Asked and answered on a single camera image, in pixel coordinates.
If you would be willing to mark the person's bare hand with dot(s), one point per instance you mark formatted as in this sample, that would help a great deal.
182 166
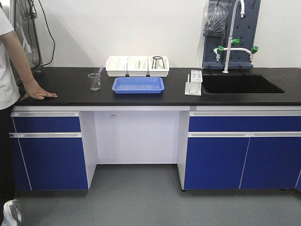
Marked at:
35 91

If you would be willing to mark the person's forearm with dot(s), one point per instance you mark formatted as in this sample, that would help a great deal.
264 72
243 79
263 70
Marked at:
18 58

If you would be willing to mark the white test tube rack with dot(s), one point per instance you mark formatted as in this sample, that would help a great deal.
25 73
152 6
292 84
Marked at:
194 83

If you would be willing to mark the clear bag of tubes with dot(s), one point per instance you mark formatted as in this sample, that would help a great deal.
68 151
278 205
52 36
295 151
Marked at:
215 18

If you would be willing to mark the blue-grey pegboard drying rack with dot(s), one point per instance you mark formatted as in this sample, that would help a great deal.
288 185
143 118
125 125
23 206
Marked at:
244 31

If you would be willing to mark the white t-shirt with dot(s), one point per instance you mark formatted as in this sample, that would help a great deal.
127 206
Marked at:
9 93

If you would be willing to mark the left blue cabinet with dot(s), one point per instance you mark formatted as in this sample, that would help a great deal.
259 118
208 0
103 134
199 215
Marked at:
48 151

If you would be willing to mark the blue cabinet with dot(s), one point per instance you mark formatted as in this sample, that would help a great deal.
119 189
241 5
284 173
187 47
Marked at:
241 152
48 151

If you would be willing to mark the glass erlenmeyer flask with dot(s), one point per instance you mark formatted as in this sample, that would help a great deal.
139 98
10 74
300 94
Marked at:
95 84

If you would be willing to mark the black equipment stand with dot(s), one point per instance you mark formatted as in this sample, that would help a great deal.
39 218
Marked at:
22 16

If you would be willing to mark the left white storage bin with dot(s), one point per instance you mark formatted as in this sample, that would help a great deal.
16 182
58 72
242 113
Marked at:
116 66

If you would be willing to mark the white storage bin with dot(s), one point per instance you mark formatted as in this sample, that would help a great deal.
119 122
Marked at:
116 66
137 66
158 72

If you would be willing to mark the blue plastic tray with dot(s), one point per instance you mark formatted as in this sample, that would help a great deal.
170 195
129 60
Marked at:
138 85

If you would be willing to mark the middle white storage bin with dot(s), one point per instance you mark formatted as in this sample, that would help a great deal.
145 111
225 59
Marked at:
137 66

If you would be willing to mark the grey white sneaker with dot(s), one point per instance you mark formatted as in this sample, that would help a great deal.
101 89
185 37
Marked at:
12 213

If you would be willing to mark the right white storage bin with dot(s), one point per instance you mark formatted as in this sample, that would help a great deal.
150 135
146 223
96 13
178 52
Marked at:
158 72

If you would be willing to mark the white gooseneck lab faucet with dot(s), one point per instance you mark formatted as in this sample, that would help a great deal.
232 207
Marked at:
231 41

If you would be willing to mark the black lab sink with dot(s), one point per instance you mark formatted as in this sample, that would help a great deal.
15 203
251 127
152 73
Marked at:
239 84

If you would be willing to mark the right blue cabinet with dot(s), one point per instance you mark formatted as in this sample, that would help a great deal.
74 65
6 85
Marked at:
241 152

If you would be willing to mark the black wire tripod stand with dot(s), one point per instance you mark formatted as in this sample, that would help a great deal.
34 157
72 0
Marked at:
158 62

